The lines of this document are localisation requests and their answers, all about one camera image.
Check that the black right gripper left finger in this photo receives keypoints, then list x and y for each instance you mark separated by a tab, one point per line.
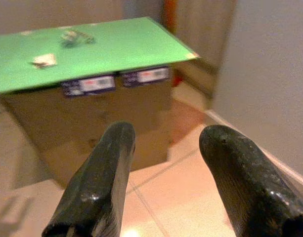
97	185

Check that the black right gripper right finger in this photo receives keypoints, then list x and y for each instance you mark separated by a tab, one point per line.
247	177

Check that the key with white tag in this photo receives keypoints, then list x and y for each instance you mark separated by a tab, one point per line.
45	60

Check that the bunch of metal keys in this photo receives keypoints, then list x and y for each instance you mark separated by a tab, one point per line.
75	38

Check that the brown cardboard box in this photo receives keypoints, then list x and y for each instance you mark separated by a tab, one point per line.
79	118

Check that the blue white labelled box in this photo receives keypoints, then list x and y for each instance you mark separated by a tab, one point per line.
151	75
97	84

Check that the green paper sheet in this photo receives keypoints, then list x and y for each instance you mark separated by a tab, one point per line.
121	49

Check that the brown wooden cabinet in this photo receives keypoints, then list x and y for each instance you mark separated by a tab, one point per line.
203	37

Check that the orange door frame strip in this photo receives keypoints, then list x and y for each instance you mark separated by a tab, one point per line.
169	14

